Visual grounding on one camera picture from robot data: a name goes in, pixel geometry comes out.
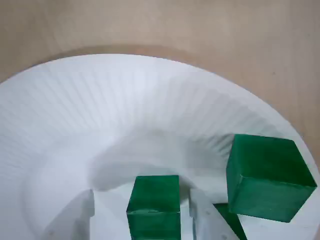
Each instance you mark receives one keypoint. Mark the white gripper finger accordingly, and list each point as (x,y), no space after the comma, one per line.
(72,220)
(207,222)

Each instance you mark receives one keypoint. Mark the white paper plate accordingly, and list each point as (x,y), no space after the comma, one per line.
(125,112)

